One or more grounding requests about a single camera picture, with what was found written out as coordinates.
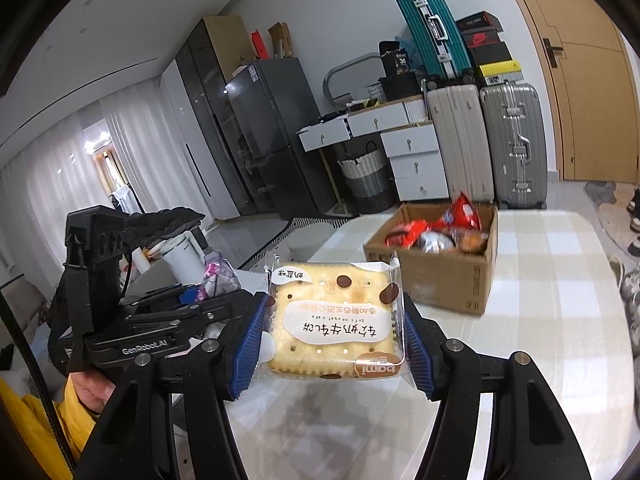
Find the purple grape candy pack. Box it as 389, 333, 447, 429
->
196, 250, 242, 302

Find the person's left hand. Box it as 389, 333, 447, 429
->
70, 370, 115, 414

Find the stack of shoe boxes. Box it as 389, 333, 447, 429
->
456, 11, 524, 88

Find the brown cardboard SF box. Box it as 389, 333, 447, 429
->
363, 203, 498, 315

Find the red chip bag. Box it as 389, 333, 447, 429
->
430, 193, 482, 232

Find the white drawer desk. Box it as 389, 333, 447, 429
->
298, 96, 449, 202

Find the chocolate chip biscuit pack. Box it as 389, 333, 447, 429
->
258, 257, 407, 380

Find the wooden door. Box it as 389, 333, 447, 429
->
516, 0, 639, 183

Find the black refrigerator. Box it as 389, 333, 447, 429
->
226, 58, 336, 220

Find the teal suitcase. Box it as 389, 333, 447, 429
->
395, 0, 475, 88

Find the white kettle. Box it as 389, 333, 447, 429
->
160, 231, 205, 285

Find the bread roll snack pack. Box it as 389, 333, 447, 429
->
448, 228, 489, 255

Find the beige suitcase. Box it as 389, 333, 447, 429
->
426, 84, 495, 203

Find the woven laundry basket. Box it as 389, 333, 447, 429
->
337, 141, 397, 214

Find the red chocolate bar pack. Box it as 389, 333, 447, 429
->
384, 219, 428, 249

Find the white noodle snack bag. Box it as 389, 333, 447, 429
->
413, 231, 456, 254

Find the yellow sleeve forearm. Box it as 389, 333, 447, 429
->
1, 376, 96, 479

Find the silver grey suitcase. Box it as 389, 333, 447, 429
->
480, 82, 548, 209

